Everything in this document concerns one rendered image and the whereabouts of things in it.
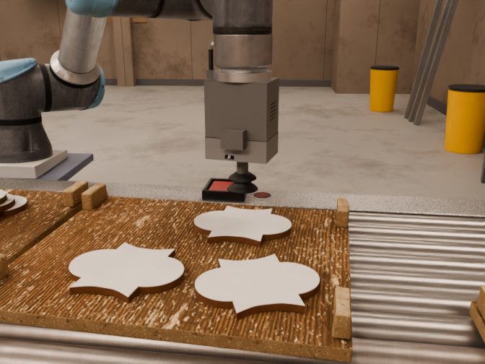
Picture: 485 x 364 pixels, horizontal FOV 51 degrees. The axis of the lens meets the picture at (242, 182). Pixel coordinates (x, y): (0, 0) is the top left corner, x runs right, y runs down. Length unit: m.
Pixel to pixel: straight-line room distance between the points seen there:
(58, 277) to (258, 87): 0.33
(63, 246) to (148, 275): 0.16
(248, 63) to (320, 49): 8.87
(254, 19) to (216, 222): 0.28
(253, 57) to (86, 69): 0.70
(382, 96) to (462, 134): 2.18
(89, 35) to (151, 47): 8.54
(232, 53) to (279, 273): 0.27
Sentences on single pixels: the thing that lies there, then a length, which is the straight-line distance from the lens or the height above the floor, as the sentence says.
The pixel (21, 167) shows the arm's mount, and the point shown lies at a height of 0.90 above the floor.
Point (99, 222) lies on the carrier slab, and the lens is 0.78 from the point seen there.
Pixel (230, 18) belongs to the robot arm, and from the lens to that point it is 0.64.
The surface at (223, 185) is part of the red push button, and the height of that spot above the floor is 0.93.
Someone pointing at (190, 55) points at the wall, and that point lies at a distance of 9.60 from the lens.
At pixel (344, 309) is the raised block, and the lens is 0.50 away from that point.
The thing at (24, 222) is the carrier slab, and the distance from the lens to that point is 0.81.
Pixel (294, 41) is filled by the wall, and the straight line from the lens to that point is 9.47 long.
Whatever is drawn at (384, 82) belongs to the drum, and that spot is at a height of 0.39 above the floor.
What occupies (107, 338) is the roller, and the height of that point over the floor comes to 0.91.
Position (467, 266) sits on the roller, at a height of 0.92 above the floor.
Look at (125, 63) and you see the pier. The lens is 9.67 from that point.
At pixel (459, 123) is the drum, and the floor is 0.29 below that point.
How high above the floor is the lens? 1.22
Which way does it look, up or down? 18 degrees down
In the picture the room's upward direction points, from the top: straight up
